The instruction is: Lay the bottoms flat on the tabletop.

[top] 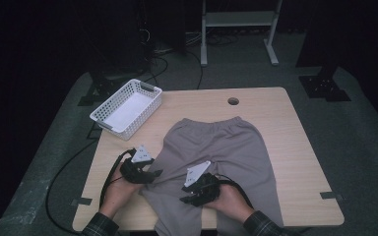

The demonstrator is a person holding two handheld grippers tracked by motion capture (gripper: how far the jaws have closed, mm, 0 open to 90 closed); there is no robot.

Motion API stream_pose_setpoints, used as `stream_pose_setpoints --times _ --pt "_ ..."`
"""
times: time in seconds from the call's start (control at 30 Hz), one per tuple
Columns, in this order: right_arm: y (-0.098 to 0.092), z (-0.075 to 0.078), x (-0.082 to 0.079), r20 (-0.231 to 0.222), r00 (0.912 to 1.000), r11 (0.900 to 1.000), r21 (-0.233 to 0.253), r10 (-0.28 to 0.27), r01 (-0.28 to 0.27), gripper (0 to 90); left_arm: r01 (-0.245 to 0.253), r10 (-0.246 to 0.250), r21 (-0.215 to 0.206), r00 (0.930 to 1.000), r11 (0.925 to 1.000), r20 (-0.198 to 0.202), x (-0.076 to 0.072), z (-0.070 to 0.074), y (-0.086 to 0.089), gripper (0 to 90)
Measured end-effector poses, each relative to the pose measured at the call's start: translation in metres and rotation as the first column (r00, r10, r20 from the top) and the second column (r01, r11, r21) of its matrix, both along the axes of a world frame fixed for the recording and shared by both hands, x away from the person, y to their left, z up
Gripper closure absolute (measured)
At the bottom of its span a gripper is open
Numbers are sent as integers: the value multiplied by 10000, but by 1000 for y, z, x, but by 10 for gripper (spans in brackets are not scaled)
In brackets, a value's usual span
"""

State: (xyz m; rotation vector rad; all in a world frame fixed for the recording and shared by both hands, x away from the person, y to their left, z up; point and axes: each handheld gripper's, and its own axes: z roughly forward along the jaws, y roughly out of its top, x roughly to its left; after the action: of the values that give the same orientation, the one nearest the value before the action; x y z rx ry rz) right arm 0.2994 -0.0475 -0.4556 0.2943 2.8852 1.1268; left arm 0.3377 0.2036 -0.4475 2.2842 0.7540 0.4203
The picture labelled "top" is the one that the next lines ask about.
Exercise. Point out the white plastic basket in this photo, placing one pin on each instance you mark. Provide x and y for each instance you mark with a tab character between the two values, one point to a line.
128	109

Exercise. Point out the grey pants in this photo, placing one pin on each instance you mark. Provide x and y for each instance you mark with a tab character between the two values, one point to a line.
223	147

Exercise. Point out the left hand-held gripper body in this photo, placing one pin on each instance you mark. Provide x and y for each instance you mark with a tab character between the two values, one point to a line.
134	170

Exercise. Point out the person's left hand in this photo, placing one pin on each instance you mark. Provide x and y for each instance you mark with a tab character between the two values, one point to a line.
118	196

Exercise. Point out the grey tape strip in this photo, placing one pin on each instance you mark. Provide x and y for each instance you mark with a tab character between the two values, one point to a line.
81	201
330	195

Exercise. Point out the black tape floor marking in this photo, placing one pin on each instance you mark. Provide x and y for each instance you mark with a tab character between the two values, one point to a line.
93	137

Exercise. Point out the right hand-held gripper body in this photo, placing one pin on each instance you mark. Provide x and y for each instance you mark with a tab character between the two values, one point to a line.
206	187

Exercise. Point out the black floor stand base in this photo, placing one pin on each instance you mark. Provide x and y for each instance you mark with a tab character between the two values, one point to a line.
100	91
323	87

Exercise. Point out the white metal stand frame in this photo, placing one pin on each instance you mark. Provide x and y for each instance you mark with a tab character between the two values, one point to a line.
238	18

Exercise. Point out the person's right hand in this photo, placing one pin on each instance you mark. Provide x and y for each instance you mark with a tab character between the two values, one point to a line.
231	203

